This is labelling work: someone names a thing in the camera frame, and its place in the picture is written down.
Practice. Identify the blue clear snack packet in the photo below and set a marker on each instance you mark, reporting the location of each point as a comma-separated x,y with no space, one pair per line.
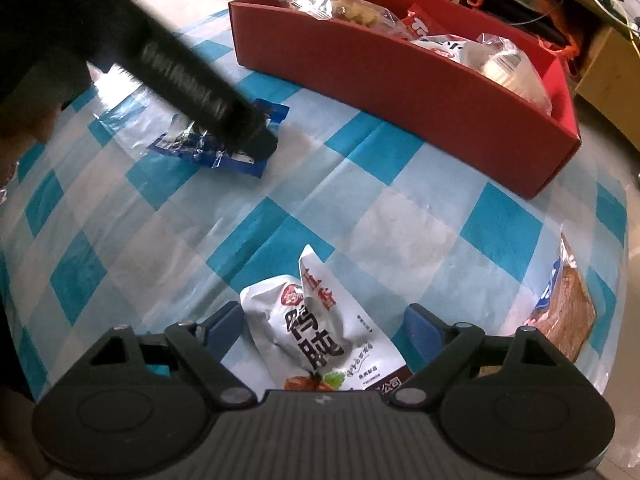
185,147

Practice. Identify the blue white checked tablecloth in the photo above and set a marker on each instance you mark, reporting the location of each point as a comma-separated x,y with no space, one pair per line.
320,200

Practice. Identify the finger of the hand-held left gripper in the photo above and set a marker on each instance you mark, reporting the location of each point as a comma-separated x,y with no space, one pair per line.
257,140

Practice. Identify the wooden tv cabinet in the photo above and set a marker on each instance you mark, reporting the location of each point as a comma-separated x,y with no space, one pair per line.
605,80

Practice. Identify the red cardboard box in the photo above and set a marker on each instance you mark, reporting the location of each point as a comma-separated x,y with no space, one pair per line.
400,85

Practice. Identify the person's left hand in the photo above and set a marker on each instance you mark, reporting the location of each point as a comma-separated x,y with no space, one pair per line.
30,132

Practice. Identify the clear yellow bread packet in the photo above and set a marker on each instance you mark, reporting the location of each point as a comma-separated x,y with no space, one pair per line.
515,70

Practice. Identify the white snack packet brown print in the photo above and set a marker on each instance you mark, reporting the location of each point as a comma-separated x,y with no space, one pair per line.
305,330

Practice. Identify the clear packet of yellow snacks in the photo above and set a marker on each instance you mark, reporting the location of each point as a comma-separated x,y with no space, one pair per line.
345,7

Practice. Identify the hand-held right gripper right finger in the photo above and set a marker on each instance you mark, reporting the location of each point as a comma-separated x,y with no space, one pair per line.
420,335

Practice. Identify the brown bread packet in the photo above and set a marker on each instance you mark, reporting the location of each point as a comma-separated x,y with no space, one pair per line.
570,305

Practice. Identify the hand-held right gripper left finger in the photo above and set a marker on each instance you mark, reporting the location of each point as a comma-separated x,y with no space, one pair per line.
225,330

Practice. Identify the orange plastic bag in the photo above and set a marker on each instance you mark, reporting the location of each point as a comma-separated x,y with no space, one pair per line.
560,35

